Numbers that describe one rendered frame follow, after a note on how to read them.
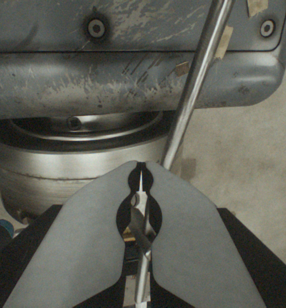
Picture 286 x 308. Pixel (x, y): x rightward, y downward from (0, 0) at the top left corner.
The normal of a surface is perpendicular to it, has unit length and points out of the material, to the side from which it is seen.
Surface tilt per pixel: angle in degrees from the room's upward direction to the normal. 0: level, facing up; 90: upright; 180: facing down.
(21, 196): 36
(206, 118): 0
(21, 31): 0
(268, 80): 19
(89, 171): 1
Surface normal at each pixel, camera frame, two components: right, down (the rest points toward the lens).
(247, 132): 0.21, 0.47
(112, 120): 0.48, 0.42
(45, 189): -0.18, 0.46
